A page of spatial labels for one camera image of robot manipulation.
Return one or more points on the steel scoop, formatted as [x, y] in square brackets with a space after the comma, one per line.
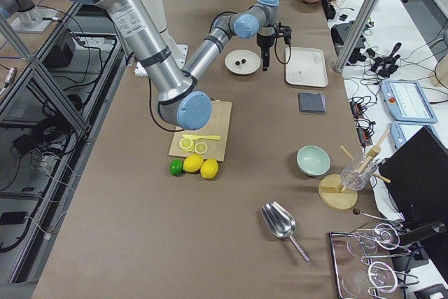
[282, 224]

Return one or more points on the green lime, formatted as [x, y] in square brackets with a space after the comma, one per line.
[176, 167]

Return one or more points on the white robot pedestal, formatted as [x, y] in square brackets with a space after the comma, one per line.
[175, 54]

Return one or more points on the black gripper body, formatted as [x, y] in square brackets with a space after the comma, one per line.
[264, 40]

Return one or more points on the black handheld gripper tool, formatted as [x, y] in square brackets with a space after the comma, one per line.
[384, 66]

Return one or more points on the cream rectangular tray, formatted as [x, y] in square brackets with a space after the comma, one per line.
[305, 67]

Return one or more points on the grey folded cloth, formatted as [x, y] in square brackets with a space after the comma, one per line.
[312, 102]

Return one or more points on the round cream plate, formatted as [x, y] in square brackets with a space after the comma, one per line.
[252, 62]

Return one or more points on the lemon slice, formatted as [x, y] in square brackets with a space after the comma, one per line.
[201, 148]
[186, 144]

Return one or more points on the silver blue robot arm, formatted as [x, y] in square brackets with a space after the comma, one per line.
[9, 7]
[178, 101]

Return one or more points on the wire glass rack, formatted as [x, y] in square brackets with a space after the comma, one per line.
[383, 261]

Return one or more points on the blue teach pendant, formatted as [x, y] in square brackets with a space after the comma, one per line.
[402, 131]
[407, 102]

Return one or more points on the glass cup on stand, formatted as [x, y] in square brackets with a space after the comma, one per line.
[358, 172]

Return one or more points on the wooden cup tree stand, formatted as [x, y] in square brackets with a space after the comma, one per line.
[340, 191]

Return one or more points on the aluminium frame post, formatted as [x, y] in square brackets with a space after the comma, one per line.
[354, 33]

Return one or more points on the mint green bowl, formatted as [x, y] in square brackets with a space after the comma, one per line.
[313, 160]

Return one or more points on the yellow lemon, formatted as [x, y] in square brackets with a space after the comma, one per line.
[209, 168]
[193, 163]

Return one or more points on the yellow plastic knife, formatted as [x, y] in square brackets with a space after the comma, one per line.
[207, 137]

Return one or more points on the dark red cherries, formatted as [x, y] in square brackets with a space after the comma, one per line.
[240, 63]

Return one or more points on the bamboo cutting board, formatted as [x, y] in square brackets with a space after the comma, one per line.
[214, 134]

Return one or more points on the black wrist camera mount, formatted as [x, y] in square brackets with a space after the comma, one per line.
[284, 32]

